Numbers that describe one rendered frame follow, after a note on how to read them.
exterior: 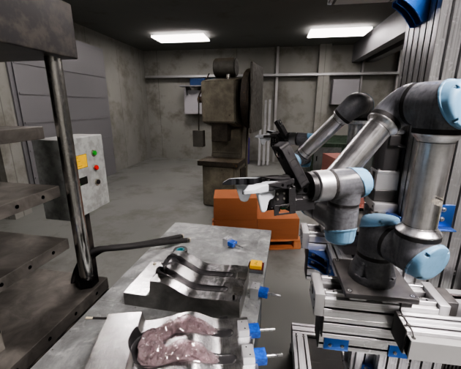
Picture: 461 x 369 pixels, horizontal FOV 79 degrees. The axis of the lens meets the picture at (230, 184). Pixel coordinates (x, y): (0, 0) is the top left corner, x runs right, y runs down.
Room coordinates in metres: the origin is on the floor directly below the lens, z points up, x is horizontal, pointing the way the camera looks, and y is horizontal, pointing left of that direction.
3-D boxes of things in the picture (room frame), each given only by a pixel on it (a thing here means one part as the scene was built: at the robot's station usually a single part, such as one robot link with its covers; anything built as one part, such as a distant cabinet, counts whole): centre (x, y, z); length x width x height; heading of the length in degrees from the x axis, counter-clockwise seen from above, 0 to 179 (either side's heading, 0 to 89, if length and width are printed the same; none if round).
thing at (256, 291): (1.07, -0.16, 0.83); 0.13 x 0.05 x 0.05; 72
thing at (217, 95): (4.72, 0.05, 1.19); 1.26 x 1.07 x 2.38; 170
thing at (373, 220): (0.87, -0.50, 1.20); 0.13 x 0.12 x 0.14; 17
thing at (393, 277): (0.88, -0.50, 1.09); 0.15 x 0.15 x 0.10
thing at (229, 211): (3.32, -0.29, 0.32); 1.15 x 0.92 x 0.64; 83
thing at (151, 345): (0.75, 0.17, 0.90); 0.26 x 0.18 x 0.08; 96
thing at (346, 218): (0.69, -0.28, 1.34); 0.11 x 0.08 x 0.11; 17
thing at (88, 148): (1.46, 0.83, 0.74); 0.30 x 0.22 x 1.47; 168
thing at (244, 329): (0.83, -0.09, 0.86); 0.13 x 0.05 x 0.05; 96
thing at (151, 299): (1.11, 0.18, 0.87); 0.50 x 0.26 x 0.14; 78
